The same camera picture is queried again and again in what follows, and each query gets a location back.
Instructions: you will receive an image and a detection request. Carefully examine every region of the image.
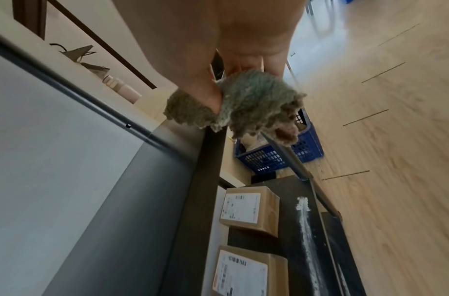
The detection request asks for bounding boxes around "person's right hand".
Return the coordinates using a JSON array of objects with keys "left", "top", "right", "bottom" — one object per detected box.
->
[{"left": 110, "top": 0, "right": 310, "bottom": 114}]

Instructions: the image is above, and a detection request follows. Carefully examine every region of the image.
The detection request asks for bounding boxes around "green and pink cleaning cloth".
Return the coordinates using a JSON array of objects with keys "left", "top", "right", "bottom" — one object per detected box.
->
[{"left": 163, "top": 68, "right": 308, "bottom": 146}]

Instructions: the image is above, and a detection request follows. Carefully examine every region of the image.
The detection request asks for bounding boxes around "group of brown cardboard boxes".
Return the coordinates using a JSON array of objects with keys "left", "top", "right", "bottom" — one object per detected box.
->
[{"left": 209, "top": 186, "right": 291, "bottom": 296}]

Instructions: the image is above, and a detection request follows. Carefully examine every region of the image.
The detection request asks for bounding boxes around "dark metal shelf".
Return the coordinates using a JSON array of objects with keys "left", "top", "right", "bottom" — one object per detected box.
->
[{"left": 0, "top": 28, "right": 368, "bottom": 296}]

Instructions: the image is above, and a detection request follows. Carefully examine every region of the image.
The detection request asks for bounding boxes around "pale plastic bottle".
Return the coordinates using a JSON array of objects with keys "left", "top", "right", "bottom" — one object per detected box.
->
[{"left": 101, "top": 75, "right": 143, "bottom": 105}]

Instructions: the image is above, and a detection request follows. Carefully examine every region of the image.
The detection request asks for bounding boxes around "small grey table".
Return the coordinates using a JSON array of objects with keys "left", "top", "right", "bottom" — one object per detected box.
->
[{"left": 304, "top": 0, "right": 336, "bottom": 33}]

